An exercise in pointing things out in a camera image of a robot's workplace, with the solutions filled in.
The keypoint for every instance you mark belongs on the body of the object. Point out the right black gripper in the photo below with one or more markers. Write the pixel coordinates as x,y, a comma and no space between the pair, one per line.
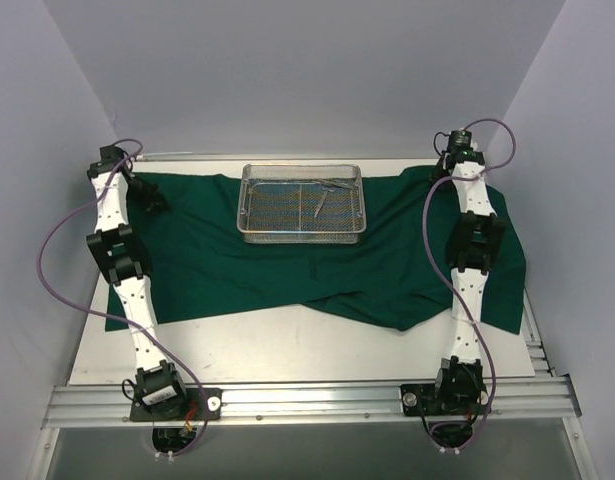
438,170

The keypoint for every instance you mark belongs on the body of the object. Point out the metal mesh tray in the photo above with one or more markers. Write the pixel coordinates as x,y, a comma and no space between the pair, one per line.
277,202

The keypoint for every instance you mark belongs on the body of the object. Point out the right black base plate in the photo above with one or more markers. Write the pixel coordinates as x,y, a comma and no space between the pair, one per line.
422,399

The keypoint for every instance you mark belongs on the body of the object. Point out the steel tweezers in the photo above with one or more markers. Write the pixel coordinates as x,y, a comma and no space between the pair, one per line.
321,202

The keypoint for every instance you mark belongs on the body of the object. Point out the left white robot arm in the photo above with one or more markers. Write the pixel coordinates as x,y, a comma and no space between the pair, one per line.
126,265

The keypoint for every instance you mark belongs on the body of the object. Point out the steel surgical scissors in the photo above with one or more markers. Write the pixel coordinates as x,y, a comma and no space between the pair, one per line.
334,184

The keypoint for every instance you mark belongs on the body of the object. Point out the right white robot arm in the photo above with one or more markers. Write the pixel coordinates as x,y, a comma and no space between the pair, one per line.
471,253

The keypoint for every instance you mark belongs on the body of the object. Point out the green surgical cloth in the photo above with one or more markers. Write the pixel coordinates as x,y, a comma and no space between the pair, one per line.
392,277

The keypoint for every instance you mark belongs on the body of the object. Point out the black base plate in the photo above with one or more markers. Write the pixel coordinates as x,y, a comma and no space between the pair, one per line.
422,399
193,407

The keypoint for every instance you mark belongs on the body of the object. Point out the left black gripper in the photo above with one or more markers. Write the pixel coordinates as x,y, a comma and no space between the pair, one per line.
148,195

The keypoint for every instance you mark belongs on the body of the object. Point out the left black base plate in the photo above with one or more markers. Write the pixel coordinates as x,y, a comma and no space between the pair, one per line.
193,407

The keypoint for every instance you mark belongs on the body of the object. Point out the aluminium frame rail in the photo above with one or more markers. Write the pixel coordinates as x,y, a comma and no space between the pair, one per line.
309,403

